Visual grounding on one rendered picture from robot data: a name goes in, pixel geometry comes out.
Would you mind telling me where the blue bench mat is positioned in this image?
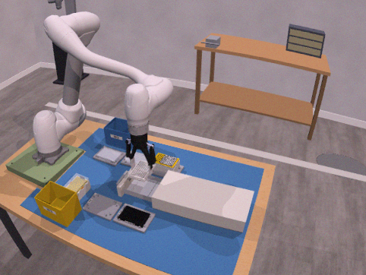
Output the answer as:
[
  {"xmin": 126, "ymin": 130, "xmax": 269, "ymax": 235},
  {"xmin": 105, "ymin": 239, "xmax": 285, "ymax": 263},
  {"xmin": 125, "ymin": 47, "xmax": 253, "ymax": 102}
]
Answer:
[{"xmin": 21, "ymin": 128, "xmax": 264, "ymax": 275}]

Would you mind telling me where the yellow open-top bin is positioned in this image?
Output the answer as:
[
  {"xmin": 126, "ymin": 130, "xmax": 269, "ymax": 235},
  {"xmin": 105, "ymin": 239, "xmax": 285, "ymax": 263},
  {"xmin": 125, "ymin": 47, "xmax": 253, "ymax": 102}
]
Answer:
[{"xmin": 34, "ymin": 181, "xmax": 82, "ymax": 227}]

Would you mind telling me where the blue box with label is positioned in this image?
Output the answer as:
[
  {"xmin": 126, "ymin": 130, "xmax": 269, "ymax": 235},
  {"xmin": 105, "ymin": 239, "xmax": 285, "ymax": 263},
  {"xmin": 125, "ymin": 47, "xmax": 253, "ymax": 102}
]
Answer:
[{"xmin": 104, "ymin": 117, "xmax": 131, "ymax": 150}]

